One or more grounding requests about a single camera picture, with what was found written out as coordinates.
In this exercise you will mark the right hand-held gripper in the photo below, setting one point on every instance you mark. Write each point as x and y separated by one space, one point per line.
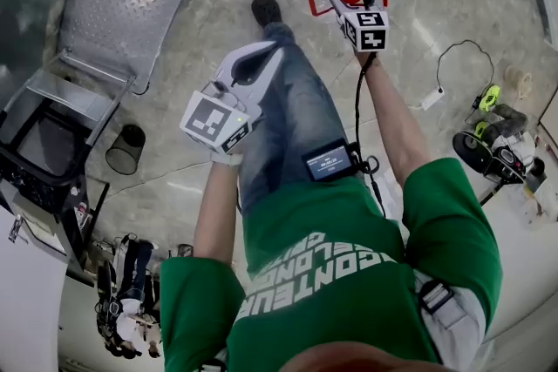
368 32

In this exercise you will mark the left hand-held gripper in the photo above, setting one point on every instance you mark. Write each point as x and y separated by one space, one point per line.
209 122

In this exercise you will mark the metal platform trolley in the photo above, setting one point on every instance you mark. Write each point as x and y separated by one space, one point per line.
131 4

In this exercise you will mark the person's right forearm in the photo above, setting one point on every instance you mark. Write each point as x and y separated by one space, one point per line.
396 122

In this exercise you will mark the person's left forearm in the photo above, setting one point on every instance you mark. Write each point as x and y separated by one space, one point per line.
215 209

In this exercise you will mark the person's black shoe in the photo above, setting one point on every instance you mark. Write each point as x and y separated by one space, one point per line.
267 11

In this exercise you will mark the blue jeans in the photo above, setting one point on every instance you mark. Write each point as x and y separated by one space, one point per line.
296 113

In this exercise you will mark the white wristband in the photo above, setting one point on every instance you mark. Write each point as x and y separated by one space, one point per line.
226 158

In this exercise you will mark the black screen device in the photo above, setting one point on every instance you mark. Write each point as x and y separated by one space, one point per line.
329 160

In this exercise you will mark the white power strip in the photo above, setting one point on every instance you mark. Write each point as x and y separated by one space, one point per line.
432 98

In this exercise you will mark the black mesh waste bin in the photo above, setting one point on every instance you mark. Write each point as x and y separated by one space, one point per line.
126 150

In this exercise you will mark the neon yellow shoe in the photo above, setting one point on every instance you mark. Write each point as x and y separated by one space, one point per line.
481 130
490 98

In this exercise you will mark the red white can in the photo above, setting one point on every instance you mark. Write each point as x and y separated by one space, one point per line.
82 213

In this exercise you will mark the person in green shirt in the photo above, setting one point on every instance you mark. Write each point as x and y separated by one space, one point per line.
340 274

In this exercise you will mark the person's head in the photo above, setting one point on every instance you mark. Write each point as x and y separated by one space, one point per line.
357 361

